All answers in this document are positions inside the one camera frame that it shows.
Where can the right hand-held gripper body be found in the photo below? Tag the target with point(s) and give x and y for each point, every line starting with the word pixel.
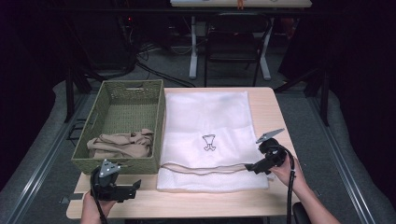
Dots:
pixel 274 154

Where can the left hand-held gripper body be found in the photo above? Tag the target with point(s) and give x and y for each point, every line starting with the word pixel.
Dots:
pixel 104 183

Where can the beige garment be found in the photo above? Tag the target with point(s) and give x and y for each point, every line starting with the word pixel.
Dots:
pixel 121 146

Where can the green woven basket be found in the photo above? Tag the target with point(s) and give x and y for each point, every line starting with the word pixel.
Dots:
pixel 130 118

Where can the white mesh laundry bag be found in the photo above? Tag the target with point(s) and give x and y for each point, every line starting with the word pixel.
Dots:
pixel 208 115

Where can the person's right hand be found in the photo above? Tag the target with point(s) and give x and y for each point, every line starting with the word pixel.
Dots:
pixel 285 175

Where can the person's left hand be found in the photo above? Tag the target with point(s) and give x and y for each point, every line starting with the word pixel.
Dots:
pixel 91 210

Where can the black stand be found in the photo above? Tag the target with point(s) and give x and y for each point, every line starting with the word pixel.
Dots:
pixel 70 93
pixel 324 93

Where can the black folding chair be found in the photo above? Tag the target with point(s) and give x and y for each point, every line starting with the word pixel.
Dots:
pixel 232 40

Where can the dark equipment cabinet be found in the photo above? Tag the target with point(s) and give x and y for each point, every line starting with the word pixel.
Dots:
pixel 102 37

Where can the small orange object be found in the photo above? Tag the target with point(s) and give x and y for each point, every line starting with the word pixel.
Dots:
pixel 240 4

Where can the white desk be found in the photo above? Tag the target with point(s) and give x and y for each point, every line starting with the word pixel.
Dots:
pixel 236 3

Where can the grey table bracket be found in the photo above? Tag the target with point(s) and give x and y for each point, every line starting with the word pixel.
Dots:
pixel 73 197

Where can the metal floor rail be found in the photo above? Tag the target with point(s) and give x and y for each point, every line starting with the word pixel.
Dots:
pixel 339 161
pixel 46 155

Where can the black horizontal frame bar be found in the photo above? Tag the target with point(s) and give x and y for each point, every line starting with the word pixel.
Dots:
pixel 155 11

